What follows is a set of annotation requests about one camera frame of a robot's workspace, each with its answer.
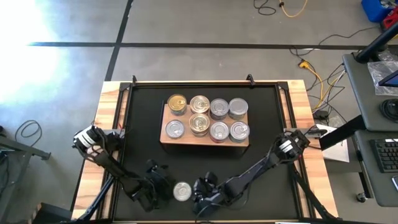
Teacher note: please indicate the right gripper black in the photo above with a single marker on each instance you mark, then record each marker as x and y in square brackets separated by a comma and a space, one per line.
[210, 195]

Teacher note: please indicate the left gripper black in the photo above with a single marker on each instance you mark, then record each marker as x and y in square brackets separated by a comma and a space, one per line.
[155, 186]

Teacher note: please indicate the yellow blue label can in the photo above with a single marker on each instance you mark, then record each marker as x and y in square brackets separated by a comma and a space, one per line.
[182, 191]
[174, 129]

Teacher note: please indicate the wooden cutting board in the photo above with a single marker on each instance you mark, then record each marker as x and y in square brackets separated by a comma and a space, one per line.
[186, 140]

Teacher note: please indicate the red label seafood can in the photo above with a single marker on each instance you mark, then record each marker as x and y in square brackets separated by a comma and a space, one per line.
[219, 130]

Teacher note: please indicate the gold lid seafood can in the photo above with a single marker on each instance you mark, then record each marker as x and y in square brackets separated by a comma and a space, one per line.
[199, 123]
[177, 102]

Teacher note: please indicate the teal label tuna can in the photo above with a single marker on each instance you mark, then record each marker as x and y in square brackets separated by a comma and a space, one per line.
[239, 130]

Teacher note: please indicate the blue rim silver can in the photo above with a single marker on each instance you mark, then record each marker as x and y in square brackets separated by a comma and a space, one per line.
[219, 108]

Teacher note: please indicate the pale gold lid can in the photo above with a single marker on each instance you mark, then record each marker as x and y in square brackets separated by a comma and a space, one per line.
[199, 104]

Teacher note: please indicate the green white label can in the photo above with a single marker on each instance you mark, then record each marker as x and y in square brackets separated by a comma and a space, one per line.
[238, 107]

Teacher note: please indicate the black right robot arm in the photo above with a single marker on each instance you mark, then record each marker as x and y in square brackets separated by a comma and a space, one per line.
[258, 169]

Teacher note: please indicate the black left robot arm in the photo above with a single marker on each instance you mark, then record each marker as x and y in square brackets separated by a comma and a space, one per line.
[112, 168]

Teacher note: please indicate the black table mat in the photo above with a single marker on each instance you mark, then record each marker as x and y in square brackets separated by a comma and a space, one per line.
[248, 161]

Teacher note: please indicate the black box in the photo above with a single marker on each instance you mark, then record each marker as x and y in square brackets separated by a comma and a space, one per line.
[51, 214]

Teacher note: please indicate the grey metal stand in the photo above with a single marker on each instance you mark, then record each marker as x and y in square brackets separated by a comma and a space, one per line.
[31, 152]

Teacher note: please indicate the white paper sheet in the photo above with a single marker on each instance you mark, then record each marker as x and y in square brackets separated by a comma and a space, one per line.
[337, 152]

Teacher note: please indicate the black power adapter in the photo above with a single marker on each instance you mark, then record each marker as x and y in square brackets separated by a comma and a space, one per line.
[320, 115]

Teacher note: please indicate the black desk beam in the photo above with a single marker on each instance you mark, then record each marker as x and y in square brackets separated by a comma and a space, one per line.
[342, 135]

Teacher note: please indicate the desk caster wheel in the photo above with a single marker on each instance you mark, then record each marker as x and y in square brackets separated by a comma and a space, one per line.
[361, 197]

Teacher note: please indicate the grey desk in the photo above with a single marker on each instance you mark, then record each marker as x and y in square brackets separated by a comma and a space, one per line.
[367, 174]
[373, 93]

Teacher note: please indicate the black keyboard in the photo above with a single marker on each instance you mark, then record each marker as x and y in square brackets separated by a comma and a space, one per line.
[385, 155]

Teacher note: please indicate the clear plastic bag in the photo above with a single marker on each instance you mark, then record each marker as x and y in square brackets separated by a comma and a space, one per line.
[379, 74]

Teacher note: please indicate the blue screen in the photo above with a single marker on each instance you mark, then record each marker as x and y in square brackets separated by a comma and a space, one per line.
[390, 80]

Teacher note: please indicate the black monitor pole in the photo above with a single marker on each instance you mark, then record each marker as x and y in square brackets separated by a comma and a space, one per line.
[376, 43]

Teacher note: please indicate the blue bin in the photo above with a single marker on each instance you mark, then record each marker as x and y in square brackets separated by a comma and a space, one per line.
[374, 9]

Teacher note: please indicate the red container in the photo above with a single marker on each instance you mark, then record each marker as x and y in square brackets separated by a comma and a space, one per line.
[390, 21]

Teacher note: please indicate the black frame clamp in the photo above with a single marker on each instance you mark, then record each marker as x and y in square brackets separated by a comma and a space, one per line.
[134, 79]
[250, 78]

